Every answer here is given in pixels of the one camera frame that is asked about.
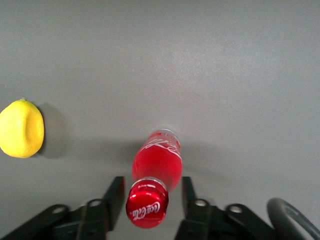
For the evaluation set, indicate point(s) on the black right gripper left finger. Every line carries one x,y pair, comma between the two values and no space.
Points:
116,197

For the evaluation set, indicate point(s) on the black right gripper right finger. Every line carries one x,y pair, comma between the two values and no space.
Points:
188,197

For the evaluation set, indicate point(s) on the red coke bottle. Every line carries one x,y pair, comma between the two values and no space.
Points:
157,165

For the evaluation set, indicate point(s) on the yellow lemon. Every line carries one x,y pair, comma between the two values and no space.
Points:
20,130

